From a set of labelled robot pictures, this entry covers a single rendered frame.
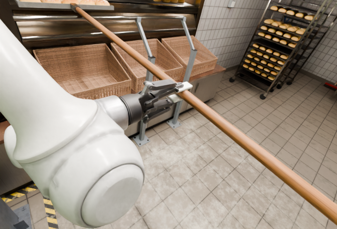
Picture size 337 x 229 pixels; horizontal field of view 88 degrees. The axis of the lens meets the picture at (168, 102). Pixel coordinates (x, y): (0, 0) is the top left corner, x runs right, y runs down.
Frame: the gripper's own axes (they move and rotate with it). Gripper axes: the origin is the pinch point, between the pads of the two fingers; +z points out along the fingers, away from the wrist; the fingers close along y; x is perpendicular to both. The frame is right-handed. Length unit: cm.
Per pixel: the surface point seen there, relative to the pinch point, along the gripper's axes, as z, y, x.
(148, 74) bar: 39, 38, -66
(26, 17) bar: -26, 3, -88
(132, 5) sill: 57, 3, -126
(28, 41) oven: -26, 29, -125
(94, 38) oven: 20, 30, -126
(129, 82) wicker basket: 27, 48, -76
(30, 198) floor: -57, 120, -64
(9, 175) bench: -60, 94, -70
